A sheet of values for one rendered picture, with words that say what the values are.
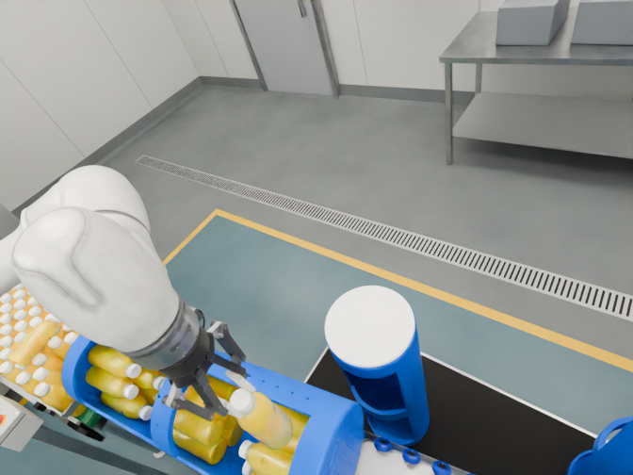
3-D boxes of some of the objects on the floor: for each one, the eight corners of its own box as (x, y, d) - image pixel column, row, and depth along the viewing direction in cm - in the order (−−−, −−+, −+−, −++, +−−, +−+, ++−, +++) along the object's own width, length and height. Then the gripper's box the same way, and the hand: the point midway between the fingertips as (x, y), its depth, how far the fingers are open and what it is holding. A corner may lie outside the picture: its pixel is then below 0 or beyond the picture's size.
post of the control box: (173, 486, 195) (15, 433, 125) (168, 483, 197) (9, 429, 127) (178, 479, 198) (25, 421, 127) (172, 475, 199) (19, 417, 129)
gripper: (148, 413, 42) (235, 461, 59) (226, 292, 51) (282, 364, 68) (107, 391, 45) (200, 442, 62) (186, 282, 54) (249, 352, 71)
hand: (235, 394), depth 63 cm, fingers closed on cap, 4 cm apart
